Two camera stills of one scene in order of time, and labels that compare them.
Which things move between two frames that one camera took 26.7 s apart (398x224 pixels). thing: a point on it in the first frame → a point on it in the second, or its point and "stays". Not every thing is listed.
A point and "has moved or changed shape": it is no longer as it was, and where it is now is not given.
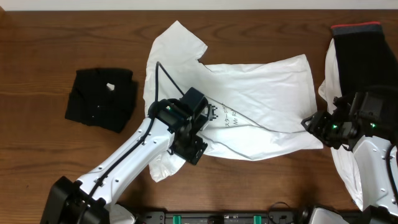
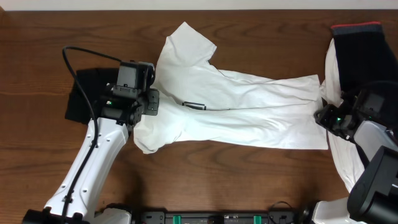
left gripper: [204, 114] → [152, 102]
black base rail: [217, 218] stays
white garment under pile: [331, 84] stays
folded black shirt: [104, 98] stays
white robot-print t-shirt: [261, 109] has moved or changed shape
